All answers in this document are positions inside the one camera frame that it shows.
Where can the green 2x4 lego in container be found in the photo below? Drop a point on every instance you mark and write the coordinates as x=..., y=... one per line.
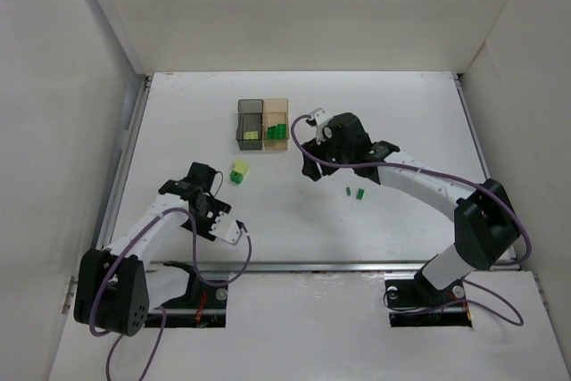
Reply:
x=277, y=132

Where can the front aluminium rail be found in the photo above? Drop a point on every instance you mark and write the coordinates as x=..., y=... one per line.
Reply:
x=313, y=267

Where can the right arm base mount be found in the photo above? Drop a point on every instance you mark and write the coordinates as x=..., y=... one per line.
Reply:
x=413, y=304

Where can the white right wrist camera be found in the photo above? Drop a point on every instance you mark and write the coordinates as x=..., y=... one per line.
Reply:
x=319, y=120

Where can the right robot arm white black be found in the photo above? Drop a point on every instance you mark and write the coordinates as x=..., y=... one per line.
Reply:
x=484, y=222

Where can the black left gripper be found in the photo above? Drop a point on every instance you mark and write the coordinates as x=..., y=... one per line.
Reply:
x=210, y=219

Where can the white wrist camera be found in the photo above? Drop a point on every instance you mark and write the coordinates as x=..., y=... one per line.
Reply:
x=319, y=120
x=228, y=230

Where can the smoky grey plastic container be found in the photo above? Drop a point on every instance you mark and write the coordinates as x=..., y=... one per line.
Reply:
x=249, y=118

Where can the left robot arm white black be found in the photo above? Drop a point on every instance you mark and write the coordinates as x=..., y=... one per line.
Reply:
x=116, y=291

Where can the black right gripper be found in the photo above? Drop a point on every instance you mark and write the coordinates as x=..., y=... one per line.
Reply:
x=318, y=161

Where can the aluminium frame rail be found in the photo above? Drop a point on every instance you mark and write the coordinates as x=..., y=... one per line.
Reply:
x=122, y=149

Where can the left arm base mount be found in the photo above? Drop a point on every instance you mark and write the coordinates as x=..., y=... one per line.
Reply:
x=187, y=300

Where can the light green sloped lego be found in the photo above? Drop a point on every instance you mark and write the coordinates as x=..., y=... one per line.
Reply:
x=251, y=135

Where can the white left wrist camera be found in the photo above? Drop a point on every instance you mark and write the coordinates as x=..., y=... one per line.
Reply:
x=228, y=230

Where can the amber plastic container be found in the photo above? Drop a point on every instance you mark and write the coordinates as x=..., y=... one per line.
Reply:
x=275, y=120

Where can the light green lego stack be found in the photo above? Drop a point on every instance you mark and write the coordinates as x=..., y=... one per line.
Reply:
x=239, y=172

